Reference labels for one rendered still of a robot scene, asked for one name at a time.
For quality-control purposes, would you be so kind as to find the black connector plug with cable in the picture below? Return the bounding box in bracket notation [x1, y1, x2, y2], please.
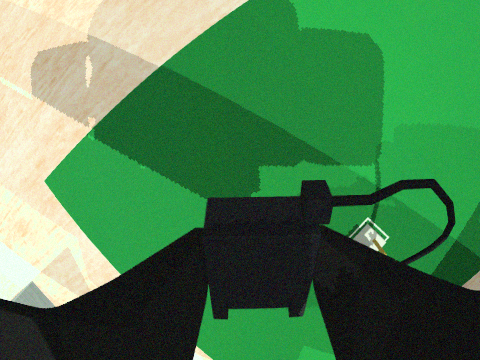
[203, 179, 456, 319]

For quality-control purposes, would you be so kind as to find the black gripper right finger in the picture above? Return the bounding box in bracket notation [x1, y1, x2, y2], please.
[312, 224, 480, 360]

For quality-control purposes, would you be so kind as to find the green circuit board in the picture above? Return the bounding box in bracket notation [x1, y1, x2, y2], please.
[44, 0, 480, 360]

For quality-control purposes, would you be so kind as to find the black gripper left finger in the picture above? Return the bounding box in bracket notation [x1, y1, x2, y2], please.
[0, 228, 209, 360]

